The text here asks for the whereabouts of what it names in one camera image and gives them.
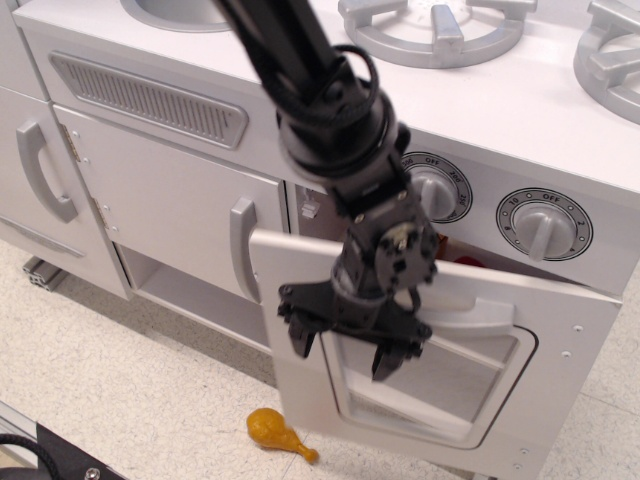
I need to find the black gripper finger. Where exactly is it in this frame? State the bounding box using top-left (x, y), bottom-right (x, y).
top-left (371, 342), bottom-right (411, 382)
top-left (288, 314), bottom-right (325, 358)

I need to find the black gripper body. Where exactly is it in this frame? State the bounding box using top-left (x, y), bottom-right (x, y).
top-left (278, 280), bottom-right (432, 359)

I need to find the white toy oven door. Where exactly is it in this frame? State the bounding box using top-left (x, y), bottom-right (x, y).
top-left (250, 230), bottom-right (621, 479)

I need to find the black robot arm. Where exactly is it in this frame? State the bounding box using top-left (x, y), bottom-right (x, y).
top-left (218, 1), bottom-right (438, 381)

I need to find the grey middle oven knob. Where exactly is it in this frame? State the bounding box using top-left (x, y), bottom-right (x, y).
top-left (402, 152), bottom-right (473, 223)

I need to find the grey oven knob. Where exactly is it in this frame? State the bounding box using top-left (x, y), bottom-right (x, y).
top-left (496, 187), bottom-right (594, 262)
top-left (402, 152), bottom-right (473, 223)

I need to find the grey right oven knob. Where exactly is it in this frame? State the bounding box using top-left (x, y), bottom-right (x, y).
top-left (496, 187), bottom-right (594, 262)

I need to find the yellow toy chicken drumstick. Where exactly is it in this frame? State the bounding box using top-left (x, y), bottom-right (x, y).
top-left (246, 408), bottom-right (319, 464)

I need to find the red white toy sushi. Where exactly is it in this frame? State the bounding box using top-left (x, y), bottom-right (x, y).
top-left (454, 255), bottom-right (487, 268)

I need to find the white cabinet door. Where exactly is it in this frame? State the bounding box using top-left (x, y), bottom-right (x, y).
top-left (54, 106), bottom-right (286, 303)

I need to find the grey vent grille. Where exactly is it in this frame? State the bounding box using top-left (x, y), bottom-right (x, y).
top-left (49, 52), bottom-right (249, 150)

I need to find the white toy kitchen body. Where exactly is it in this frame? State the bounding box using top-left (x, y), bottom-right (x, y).
top-left (0, 0), bottom-right (640, 480)

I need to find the silver left stove burner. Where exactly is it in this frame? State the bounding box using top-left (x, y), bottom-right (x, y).
top-left (338, 1), bottom-right (538, 69)

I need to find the silver stove burner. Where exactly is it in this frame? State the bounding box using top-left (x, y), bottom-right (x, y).
top-left (338, 1), bottom-right (538, 69)
top-left (573, 1), bottom-right (639, 124)

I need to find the silver toy sink basin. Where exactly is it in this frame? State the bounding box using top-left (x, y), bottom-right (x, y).
top-left (120, 0), bottom-right (230, 33)

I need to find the silver right stove burner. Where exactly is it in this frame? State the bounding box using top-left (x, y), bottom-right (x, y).
top-left (573, 1), bottom-right (639, 124)

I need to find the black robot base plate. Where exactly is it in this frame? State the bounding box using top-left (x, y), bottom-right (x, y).
top-left (0, 422), bottom-right (129, 480)

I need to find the aluminium frame extrusion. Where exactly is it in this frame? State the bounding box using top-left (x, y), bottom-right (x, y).
top-left (22, 257), bottom-right (68, 292)

